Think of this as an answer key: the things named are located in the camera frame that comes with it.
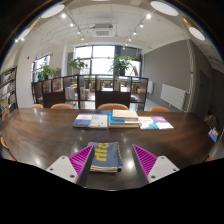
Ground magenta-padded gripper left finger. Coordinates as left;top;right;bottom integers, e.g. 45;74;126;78
45;144;95;185

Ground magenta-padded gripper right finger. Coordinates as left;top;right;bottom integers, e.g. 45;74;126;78
131;143;180;184

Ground grey towel with yellow letters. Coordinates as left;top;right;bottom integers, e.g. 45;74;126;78
87;141;124;174

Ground purple magazine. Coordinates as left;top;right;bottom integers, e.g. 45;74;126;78
151;115;175;130

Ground white book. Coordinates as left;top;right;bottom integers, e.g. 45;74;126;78
88;114;110;130

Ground beige book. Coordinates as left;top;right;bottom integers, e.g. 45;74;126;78
111;108;140;122

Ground large bright blue book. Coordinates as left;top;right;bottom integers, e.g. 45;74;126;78
108;112;141;130

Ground dark curved shelf unit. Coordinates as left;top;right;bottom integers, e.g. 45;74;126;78
31;73;150;111

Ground bushy green potted plant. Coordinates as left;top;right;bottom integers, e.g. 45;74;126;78
36;63;58;81

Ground small green potted plant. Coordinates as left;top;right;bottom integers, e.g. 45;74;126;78
67;56;89;76

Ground large green potted plant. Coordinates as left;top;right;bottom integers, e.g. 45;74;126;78
108;54;134;77

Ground white ceiling air conditioner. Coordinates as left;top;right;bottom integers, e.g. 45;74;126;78
91;22;115;39

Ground ceiling spotlights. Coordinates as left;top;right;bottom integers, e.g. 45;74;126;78
14;12;153;43

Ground round white ceiling lamps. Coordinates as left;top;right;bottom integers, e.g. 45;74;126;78
14;0;207;43

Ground white wall radiator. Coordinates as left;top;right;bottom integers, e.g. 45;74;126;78
160;82;188;111

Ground tall wall bookshelf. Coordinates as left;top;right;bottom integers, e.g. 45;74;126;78
0;66;19;118

